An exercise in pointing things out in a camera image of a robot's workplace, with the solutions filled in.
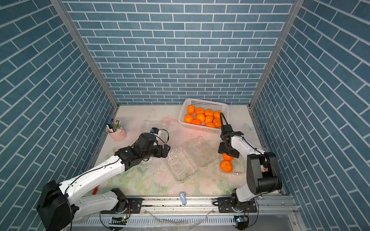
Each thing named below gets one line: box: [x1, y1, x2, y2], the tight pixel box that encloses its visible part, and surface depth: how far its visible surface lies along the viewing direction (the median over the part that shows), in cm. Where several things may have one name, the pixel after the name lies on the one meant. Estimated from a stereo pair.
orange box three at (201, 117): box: [196, 113, 206, 123], surface depth 107 cm
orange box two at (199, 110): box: [195, 107, 205, 115], surface depth 113 cm
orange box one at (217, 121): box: [211, 117, 222, 129], surface depth 107 cm
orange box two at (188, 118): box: [184, 114, 194, 124], surface depth 107 cm
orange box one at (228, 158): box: [222, 153, 235, 162], surface depth 88 cm
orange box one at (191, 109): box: [187, 104, 196, 115], surface depth 114 cm
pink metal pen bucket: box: [105, 117, 127, 142], surface depth 95 cm
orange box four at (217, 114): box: [213, 110, 222, 119], surface depth 111 cm
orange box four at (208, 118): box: [205, 115, 214, 124], surface depth 107 cm
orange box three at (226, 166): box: [220, 160, 233, 173], surface depth 85 cm
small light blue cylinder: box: [179, 192, 187, 206], surface depth 76 cm
